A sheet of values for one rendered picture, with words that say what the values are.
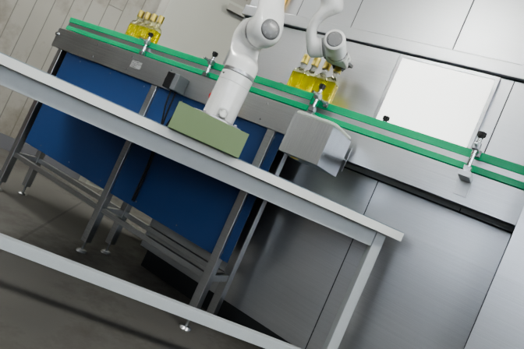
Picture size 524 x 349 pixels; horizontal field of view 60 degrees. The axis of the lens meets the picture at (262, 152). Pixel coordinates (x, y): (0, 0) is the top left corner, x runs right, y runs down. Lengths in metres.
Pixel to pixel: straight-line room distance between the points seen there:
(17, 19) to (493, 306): 4.24
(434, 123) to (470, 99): 0.17
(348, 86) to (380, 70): 0.16
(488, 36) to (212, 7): 2.85
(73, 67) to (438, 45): 2.00
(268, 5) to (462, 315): 1.37
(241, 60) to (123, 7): 3.01
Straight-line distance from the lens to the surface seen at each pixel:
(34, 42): 4.64
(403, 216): 2.03
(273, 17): 1.64
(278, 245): 2.18
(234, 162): 1.57
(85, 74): 2.84
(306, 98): 1.96
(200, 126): 1.51
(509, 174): 1.84
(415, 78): 2.15
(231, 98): 1.61
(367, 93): 2.16
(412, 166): 1.84
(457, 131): 2.05
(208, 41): 4.41
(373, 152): 1.88
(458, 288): 1.99
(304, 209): 1.67
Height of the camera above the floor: 0.74
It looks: 2 degrees up
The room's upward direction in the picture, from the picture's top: 24 degrees clockwise
